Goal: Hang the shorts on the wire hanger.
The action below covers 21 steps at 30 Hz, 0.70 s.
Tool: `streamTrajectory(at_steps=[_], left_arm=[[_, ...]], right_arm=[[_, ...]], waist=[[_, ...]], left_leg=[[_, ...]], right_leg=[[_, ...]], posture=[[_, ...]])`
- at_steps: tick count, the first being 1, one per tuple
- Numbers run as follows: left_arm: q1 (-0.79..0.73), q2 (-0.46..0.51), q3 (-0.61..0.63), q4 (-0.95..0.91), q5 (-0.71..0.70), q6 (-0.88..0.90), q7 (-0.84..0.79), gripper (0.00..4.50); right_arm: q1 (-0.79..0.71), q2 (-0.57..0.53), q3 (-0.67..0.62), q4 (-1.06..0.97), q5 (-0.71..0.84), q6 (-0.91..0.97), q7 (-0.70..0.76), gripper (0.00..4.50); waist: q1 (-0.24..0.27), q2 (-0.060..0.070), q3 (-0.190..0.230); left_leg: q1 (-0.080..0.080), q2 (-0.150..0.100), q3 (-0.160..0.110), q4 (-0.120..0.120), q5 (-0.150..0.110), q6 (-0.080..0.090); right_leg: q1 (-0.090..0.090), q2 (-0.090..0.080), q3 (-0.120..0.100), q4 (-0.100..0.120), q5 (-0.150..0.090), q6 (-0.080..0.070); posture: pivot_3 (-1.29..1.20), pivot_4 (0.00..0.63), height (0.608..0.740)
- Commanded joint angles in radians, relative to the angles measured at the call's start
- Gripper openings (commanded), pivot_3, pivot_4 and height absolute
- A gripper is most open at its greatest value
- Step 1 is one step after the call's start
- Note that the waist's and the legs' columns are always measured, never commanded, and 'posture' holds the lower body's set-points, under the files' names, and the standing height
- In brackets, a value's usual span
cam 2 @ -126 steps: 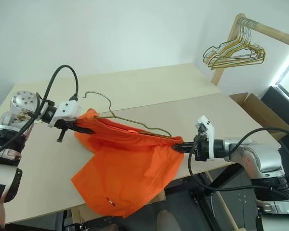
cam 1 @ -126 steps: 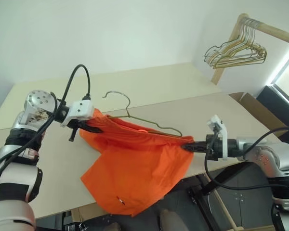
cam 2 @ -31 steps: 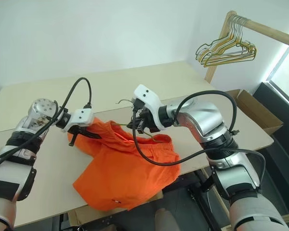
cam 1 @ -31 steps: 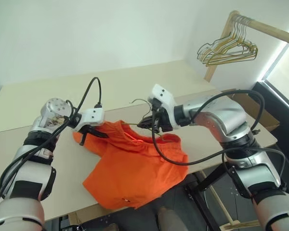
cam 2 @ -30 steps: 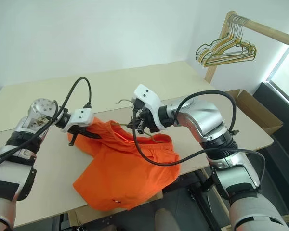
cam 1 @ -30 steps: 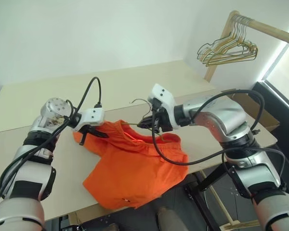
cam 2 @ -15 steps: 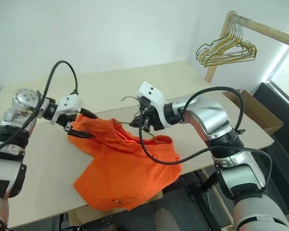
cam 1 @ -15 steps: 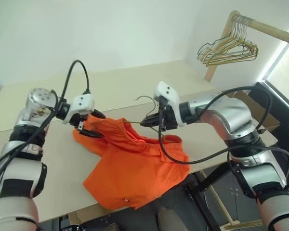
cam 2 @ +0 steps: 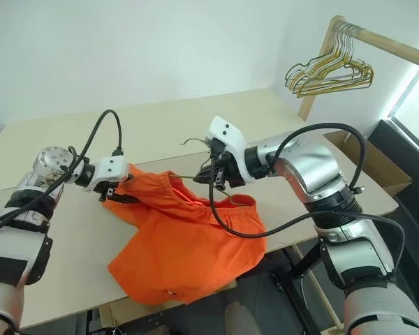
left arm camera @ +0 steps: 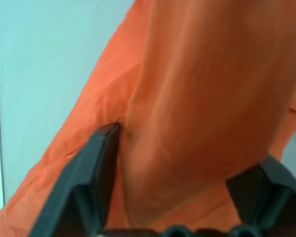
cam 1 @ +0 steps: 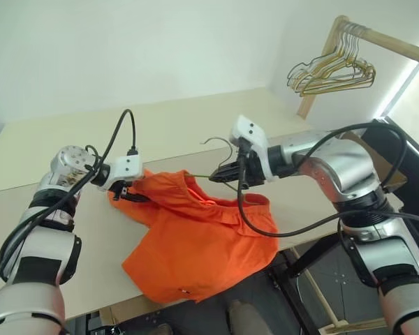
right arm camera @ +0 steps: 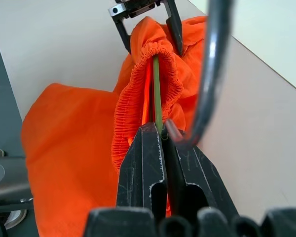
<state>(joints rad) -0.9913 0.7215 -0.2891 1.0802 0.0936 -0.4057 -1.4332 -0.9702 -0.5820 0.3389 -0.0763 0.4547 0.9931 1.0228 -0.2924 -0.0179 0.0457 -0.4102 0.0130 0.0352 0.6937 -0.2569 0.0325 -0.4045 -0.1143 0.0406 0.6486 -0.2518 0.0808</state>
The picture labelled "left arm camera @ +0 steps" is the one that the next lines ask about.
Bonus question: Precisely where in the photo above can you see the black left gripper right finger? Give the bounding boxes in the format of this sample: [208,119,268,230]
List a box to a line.
[224,153,296,226]

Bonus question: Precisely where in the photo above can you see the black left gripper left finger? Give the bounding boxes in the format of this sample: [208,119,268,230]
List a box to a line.
[27,122,121,237]

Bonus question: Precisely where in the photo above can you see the orange shorts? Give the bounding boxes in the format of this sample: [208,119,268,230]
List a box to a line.
[0,0,296,237]

